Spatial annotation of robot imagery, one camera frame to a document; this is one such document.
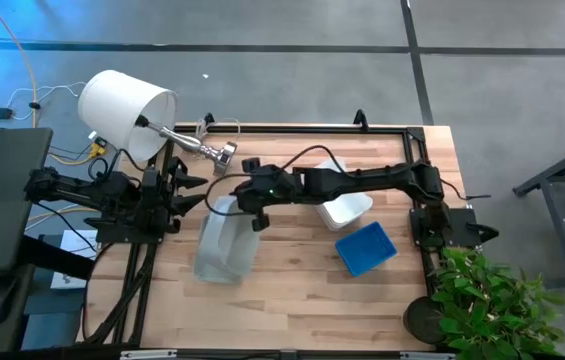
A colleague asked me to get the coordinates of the white shade silver table lamp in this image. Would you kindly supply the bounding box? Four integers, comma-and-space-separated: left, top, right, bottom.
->
77, 68, 239, 177

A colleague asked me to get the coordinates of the black loose cable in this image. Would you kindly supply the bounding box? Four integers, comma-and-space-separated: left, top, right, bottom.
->
440, 178, 493, 202

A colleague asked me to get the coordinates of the white floor cable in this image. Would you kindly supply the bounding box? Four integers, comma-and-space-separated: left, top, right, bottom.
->
5, 81, 87, 122

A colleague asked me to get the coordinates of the yellow cable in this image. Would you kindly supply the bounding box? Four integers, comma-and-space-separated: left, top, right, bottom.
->
26, 141, 109, 224

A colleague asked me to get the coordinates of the black aluminium rig frame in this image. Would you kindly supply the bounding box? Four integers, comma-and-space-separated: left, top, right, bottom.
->
79, 122, 446, 360

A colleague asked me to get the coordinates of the dark grey flat panel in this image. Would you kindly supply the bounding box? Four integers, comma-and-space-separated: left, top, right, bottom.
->
0, 127, 54, 275

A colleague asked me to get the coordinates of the white paper booklet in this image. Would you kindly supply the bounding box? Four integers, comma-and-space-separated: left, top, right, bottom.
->
50, 228, 101, 291

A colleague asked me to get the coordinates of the black metal stand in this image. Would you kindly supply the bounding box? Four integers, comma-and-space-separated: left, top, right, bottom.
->
511, 135, 565, 290

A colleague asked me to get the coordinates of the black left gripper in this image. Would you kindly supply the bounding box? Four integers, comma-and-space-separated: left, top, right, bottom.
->
141, 158, 208, 234

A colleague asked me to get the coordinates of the blue plastic lattice basket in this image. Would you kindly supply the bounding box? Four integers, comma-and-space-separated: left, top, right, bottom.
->
334, 220, 398, 278

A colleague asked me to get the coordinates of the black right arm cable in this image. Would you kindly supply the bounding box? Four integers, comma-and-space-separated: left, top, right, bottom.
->
204, 144, 351, 217

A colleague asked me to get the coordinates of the black operator desk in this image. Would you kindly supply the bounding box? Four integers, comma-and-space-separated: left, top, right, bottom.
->
0, 234, 98, 357

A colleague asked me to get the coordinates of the orange floor cable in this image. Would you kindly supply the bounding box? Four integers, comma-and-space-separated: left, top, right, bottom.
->
0, 0, 39, 130

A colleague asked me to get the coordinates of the green tree in black pot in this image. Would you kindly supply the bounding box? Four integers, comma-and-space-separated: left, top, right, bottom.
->
401, 247, 565, 360

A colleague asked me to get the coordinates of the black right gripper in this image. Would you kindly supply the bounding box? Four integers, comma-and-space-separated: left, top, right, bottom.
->
234, 157, 308, 232

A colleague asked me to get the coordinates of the silver mounting bracket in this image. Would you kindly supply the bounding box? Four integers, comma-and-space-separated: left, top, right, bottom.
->
398, 351, 457, 360
119, 348, 179, 360

